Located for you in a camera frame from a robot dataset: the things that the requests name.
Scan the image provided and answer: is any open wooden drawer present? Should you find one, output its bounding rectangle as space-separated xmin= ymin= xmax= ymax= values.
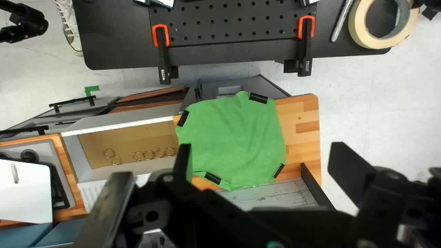
xmin=60 ymin=115 xmax=183 ymax=171

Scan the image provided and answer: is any silver marker pen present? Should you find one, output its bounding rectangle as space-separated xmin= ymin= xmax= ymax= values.
xmin=329 ymin=0 xmax=355 ymax=45

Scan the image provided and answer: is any green towel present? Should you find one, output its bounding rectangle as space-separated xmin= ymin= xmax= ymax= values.
xmin=173 ymin=90 xmax=288 ymax=194

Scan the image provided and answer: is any beige masking tape roll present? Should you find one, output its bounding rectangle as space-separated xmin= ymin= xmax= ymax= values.
xmin=347 ymin=0 xmax=420 ymax=52

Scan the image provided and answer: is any black tape piece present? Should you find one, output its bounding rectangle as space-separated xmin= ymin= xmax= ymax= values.
xmin=202 ymin=171 xmax=223 ymax=187
xmin=176 ymin=109 xmax=191 ymax=129
xmin=248 ymin=92 xmax=270 ymax=105
xmin=273 ymin=162 xmax=286 ymax=180

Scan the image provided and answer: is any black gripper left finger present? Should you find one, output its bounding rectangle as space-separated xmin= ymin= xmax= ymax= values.
xmin=172 ymin=143 xmax=193 ymax=185

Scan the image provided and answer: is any orange black bar clamp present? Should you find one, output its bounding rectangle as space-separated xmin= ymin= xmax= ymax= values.
xmin=150 ymin=24 xmax=179 ymax=86
xmin=282 ymin=14 xmax=317 ymax=79

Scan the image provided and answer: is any black camera tripod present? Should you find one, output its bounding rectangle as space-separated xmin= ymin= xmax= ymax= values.
xmin=0 ymin=2 xmax=49 ymax=46

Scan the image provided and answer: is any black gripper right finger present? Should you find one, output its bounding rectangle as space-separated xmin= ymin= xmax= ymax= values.
xmin=326 ymin=141 xmax=377 ymax=207

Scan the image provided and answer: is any black drawer handle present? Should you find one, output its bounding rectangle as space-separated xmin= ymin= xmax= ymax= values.
xmin=0 ymin=125 xmax=49 ymax=138

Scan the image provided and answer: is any white paper sheet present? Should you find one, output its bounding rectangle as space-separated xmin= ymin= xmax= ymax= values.
xmin=76 ymin=178 xmax=110 ymax=213

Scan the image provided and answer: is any grey wood pattern panel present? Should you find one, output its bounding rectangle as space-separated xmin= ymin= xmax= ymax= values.
xmin=218 ymin=178 xmax=321 ymax=214

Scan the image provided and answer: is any white flat panel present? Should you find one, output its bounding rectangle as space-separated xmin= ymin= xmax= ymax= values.
xmin=0 ymin=159 xmax=55 ymax=227

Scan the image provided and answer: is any wooden top drawer cabinet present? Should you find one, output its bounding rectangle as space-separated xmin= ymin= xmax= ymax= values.
xmin=0 ymin=75 xmax=322 ymax=232

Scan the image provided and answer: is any black pegboard workbench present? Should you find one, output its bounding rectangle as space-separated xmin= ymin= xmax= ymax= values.
xmin=71 ymin=0 xmax=422 ymax=72

